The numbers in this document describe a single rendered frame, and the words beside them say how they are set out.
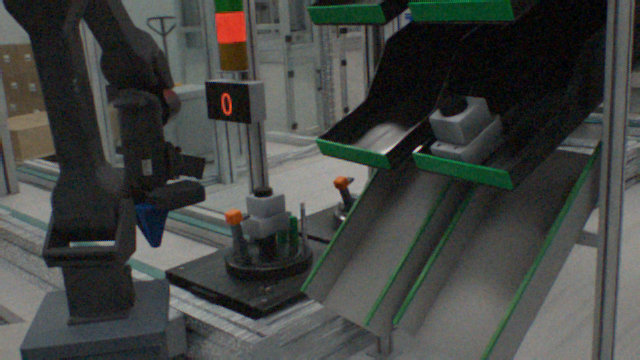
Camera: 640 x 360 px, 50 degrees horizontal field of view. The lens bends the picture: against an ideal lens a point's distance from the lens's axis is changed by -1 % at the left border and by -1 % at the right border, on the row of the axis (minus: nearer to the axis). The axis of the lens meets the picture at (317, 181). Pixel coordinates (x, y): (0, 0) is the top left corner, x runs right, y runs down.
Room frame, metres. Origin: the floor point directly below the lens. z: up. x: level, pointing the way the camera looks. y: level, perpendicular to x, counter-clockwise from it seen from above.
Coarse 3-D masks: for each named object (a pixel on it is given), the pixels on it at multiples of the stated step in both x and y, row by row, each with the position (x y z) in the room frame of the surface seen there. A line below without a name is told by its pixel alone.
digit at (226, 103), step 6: (222, 90) 1.25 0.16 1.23; (228, 90) 1.24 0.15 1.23; (222, 96) 1.25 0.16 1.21; (228, 96) 1.24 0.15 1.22; (222, 102) 1.26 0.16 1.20; (228, 102) 1.24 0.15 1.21; (222, 108) 1.26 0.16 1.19; (228, 108) 1.24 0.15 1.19; (234, 108) 1.23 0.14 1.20; (222, 114) 1.26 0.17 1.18; (228, 114) 1.25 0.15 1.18; (234, 114) 1.23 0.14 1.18
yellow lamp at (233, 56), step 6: (234, 42) 1.25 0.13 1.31; (240, 42) 1.25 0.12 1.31; (222, 48) 1.25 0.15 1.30; (228, 48) 1.24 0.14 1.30; (234, 48) 1.24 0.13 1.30; (240, 48) 1.25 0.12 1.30; (246, 48) 1.26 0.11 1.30; (222, 54) 1.25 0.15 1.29; (228, 54) 1.24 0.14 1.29; (234, 54) 1.24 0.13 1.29; (240, 54) 1.25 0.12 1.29; (246, 54) 1.26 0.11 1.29; (222, 60) 1.25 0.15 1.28; (228, 60) 1.24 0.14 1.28; (234, 60) 1.24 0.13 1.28; (240, 60) 1.25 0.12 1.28; (246, 60) 1.26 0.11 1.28; (222, 66) 1.25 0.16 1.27; (228, 66) 1.24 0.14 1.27; (234, 66) 1.24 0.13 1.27; (240, 66) 1.25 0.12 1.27; (246, 66) 1.26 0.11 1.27
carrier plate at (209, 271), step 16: (208, 256) 1.10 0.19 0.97; (224, 256) 1.10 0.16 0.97; (320, 256) 1.07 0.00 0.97; (176, 272) 1.04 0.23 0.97; (192, 272) 1.03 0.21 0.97; (208, 272) 1.03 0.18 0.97; (224, 272) 1.02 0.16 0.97; (304, 272) 1.00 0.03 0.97; (208, 288) 0.97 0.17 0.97; (224, 288) 0.96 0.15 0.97; (240, 288) 0.96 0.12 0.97; (256, 288) 0.95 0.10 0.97; (288, 288) 0.95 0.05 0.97; (224, 304) 0.94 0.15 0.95; (240, 304) 0.91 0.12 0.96; (256, 304) 0.90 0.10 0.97; (272, 304) 0.89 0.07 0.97; (288, 304) 0.91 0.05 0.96
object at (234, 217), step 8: (232, 216) 0.99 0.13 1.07; (240, 216) 1.00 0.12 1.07; (248, 216) 1.02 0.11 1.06; (232, 224) 1.00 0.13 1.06; (240, 224) 1.00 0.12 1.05; (232, 232) 1.01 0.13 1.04; (240, 232) 1.00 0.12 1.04; (240, 240) 1.00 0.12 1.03; (240, 248) 1.00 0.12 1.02; (240, 256) 1.01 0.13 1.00
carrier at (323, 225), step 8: (352, 192) 1.36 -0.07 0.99; (360, 192) 1.35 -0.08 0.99; (352, 200) 1.27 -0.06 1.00; (336, 208) 1.32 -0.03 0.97; (344, 208) 1.24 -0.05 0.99; (312, 216) 1.28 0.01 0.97; (320, 216) 1.28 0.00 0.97; (328, 216) 1.27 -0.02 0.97; (336, 216) 1.21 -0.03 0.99; (344, 216) 1.20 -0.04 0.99; (312, 224) 1.23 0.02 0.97; (320, 224) 1.23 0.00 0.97; (328, 224) 1.23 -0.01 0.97; (336, 224) 1.21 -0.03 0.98; (312, 232) 1.19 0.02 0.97; (320, 232) 1.18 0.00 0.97; (328, 232) 1.18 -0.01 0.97; (320, 240) 1.16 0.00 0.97; (328, 240) 1.14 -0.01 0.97
